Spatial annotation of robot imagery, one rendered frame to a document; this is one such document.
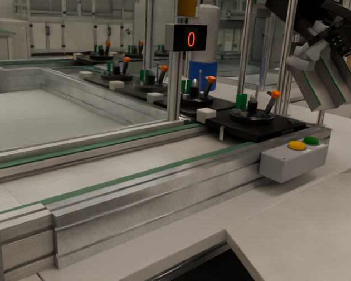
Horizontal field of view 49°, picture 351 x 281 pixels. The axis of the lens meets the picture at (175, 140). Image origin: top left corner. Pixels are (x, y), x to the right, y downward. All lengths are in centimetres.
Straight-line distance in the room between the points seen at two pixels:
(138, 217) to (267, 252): 25
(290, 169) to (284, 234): 20
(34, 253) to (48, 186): 21
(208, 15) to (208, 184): 135
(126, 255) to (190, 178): 21
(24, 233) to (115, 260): 16
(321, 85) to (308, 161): 47
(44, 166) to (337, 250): 64
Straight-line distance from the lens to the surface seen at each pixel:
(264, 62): 222
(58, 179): 88
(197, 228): 81
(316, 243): 83
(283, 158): 94
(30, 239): 66
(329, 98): 143
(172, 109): 115
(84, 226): 68
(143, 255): 72
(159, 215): 78
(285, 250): 79
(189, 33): 109
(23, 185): 87
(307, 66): 121
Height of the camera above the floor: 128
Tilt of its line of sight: 19 degrees down
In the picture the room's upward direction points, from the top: 3 degrees clockwise
